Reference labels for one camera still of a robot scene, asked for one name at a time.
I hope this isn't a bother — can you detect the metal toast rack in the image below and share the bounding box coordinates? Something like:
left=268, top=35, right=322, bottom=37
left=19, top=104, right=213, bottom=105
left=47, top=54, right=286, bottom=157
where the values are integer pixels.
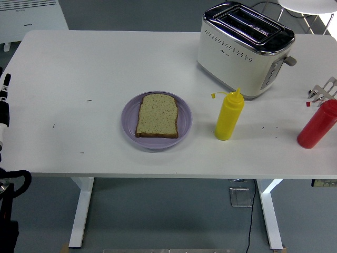
left=307, top=76, right=337, bottom=102

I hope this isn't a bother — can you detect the white round side table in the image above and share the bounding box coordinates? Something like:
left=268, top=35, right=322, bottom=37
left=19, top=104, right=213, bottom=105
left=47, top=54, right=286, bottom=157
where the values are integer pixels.
left=276, top=0, right=337, bottom=35

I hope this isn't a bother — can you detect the yellow squeeze bottle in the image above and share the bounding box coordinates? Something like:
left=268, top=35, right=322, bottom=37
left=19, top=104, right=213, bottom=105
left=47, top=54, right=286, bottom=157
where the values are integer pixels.
left=210, top=87, right=245, bottom=141

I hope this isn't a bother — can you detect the white heater unit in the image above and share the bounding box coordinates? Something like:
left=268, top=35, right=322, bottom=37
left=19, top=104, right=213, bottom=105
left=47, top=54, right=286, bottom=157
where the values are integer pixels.
left=0, top=0, right=70, bottom=52

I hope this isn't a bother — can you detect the black floor cable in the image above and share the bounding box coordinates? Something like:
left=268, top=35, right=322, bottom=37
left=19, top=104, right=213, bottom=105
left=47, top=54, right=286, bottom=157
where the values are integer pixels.
left=245, top=179, right=257, bottom=253

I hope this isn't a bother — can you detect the metal floor socket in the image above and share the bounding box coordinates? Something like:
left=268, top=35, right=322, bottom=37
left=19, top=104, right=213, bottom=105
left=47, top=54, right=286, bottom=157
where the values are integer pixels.
left=229, top=187, right=253, bottom=208

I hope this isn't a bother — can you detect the desk height control panel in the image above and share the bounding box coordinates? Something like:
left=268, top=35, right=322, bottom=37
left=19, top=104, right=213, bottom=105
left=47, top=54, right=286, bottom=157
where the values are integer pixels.
left=311, top=179, right=337, bottom=188

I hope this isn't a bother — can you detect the purple plate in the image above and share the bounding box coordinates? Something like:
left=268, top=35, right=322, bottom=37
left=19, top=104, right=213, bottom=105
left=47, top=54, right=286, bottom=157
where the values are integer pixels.
left=121, top=91, right=193, bottom=150

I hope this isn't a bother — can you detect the white chrome toaster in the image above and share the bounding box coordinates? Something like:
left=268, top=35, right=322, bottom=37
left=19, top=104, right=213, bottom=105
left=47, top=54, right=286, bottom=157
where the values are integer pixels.
left=196, top=1, right=298, bottom=101

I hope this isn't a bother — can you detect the white table leg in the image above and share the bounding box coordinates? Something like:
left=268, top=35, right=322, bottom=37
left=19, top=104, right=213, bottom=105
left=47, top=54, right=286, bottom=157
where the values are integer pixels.
left=256, top=179, right=284, bottom=250
left=68, top=177, right=95, bottom=249

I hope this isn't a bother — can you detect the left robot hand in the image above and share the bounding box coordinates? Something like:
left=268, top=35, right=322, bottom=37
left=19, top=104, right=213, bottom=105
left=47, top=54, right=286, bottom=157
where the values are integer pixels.
left=0, top=67, right=12, bottom=157

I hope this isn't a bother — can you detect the bread slice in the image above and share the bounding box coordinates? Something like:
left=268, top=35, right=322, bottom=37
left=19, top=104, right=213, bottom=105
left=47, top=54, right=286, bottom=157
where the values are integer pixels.
left=135, top=93, right=180, bottom=139

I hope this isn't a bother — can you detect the red squeeze bottle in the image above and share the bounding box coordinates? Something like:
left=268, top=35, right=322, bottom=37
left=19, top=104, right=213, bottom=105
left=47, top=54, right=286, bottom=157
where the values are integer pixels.
left=296, top=98, right=337, bottom=150

